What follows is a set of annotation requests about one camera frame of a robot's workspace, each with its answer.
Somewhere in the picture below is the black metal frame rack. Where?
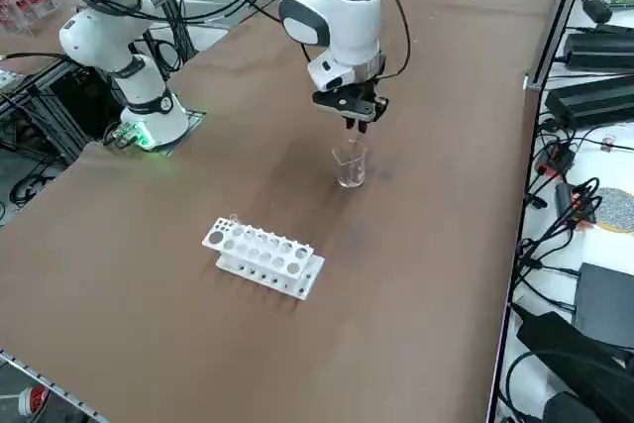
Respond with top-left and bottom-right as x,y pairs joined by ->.
0,53 -> 125,166

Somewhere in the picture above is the dark grey flat box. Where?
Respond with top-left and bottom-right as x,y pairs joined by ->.
574,262 -> 634,351

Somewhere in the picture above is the black fabric bag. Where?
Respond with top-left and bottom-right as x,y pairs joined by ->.
514,311 -> 634,423

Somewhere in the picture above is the white bottle with red label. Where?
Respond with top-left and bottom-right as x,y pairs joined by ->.
18,385 -> 51,417

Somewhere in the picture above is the white test tube rack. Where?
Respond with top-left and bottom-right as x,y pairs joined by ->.
201,216 -> 327,301

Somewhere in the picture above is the aluminium table rail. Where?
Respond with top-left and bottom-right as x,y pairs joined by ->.
0,349 -> 108,423

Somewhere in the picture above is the black device with orange plug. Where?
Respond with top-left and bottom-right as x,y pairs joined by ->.
554,179 -> 598,227

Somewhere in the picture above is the black power adapter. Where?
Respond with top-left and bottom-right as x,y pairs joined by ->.
564,24 -> 634,71
544,73 -> 634,130

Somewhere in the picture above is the round silver disc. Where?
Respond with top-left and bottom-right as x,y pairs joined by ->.
591,187 -> 634,235

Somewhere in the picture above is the aluminium frame post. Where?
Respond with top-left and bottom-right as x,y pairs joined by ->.
523,0 -> 594,92

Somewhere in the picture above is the orange black connector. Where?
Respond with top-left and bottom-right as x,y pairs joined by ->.
537,143 -> 577,177

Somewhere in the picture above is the small black adapter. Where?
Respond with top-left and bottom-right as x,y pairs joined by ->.
581,0 -> 614,24

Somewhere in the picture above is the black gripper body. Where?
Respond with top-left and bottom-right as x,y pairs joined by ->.
311,76 -> 391,123

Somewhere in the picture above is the clear glass beaker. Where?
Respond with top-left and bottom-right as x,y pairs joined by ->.
330,141 -> 369,190

